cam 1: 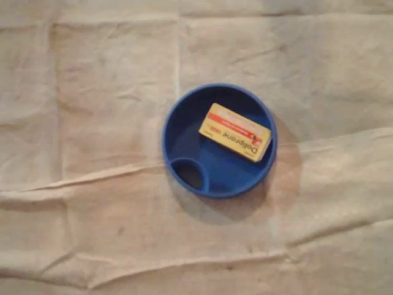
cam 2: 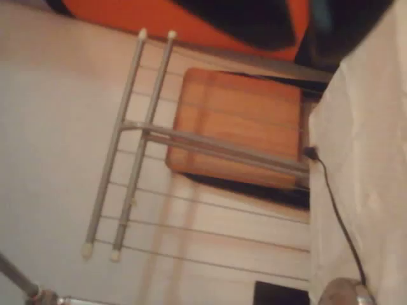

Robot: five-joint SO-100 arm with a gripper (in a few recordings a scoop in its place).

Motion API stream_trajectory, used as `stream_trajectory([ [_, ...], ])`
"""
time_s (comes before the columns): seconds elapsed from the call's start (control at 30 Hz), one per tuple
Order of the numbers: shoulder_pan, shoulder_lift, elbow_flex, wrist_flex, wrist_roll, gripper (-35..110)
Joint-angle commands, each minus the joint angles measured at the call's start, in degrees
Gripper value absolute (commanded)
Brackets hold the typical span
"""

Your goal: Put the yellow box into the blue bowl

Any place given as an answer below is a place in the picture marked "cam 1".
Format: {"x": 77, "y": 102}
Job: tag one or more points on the yellow medicine box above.
{"x": 235, "y": 132}

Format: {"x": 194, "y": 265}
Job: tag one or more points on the blue plastic bowl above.
{"x": 190, "y": 129}

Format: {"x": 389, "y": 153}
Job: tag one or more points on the white creased cloth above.
{"x": 92, "y": 123}

